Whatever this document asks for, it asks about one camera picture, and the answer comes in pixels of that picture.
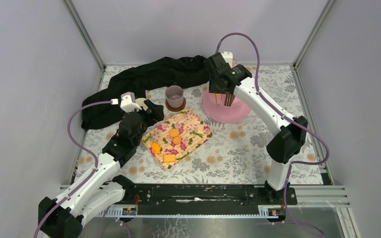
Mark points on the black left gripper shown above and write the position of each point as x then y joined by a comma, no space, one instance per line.
148,111

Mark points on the black cloth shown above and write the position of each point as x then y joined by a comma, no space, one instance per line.
185,72

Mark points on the pink three-tier cake stand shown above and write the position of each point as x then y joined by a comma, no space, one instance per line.
236,113

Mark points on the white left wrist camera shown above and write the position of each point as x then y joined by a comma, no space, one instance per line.
127,102

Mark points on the orange fish-shaped cookie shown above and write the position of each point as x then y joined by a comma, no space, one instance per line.
156,148

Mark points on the orange square cracker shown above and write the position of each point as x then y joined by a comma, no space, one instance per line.
170,158

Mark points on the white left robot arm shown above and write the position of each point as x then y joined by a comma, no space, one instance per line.
65,215

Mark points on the floral serving tray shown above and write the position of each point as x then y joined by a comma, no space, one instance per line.
193,131

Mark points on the purple mug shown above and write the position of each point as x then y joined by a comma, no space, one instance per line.
174,96

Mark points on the chocolate wafer biscuit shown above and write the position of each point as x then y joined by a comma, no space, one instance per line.
229,98

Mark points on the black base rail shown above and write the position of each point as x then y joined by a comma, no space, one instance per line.
205,199

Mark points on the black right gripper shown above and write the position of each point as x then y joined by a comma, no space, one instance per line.
213,89

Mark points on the white paper cup black base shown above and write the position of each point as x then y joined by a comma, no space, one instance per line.
141,103

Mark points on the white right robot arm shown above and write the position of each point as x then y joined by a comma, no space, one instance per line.
288,137

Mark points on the round orange cookie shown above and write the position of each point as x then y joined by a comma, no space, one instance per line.
174,132

